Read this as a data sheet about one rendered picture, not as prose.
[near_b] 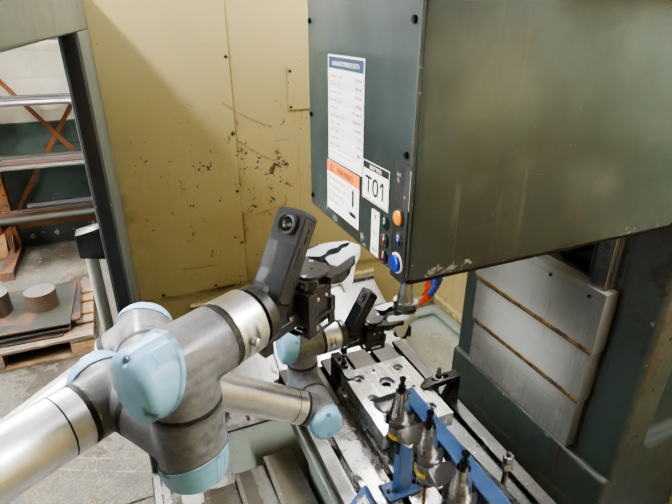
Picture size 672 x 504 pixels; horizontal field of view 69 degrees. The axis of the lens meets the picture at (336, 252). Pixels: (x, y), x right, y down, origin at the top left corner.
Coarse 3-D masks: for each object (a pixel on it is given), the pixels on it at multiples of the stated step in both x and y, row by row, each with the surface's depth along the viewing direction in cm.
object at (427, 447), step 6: (426, 432) 97; (432, 432) 96; (420, 438) 98; (426, 438) 97; (432, 438) 97; (420, 444) 98; (426, 444) 97; (432, 444) 97; (420, 450) 99; (426, 450) 98; (432, 450) 98; (438, 450) 99; (426, 456) 98; (432, 456) 98
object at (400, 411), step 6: (396, 390) 107; (396, 396) 106; (402, 396) 105; (396, 402) 106; (402, 402) 106; (408, 402) 107; (396, 408) 107; (402, 408) 106; (408, 408) 107; (390, 414) 109; (396, 414) 107; (402, 414) 107; (408, 414) 108; (396, 420) 108; (402, 420) 107
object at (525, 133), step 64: (320, 0) 93; (384, 0) 72; (448, 0) 64; (512, 0) 68; (576, 0) 72; (640, 0) 77; (320, 64) 99; (384, 64) 75; (448, 64) 68; (512, 64) 72; (576, 64) 77; (640, 64) 82; (320, 128) 104; (384, 128) 79; (448, 128) 72; (512, 128) 77; (576, 128) 82; (640, 128) 88; (320, 192) 111; (448, 192) 77; (512, 192) 82; (576, 192) 88; (640, 192) 95; (448, 256) 82; (512, 256) 88
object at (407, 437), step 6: (414, 426) 107; (420, 426) 107; (402, 432) 106; (408, 432) 106; (414, 432) 106; (420, 432) 106; (402, 438) 104; (408, 438) 104; (414, 438) 104; (402, 444) 103; (408, 444) 103
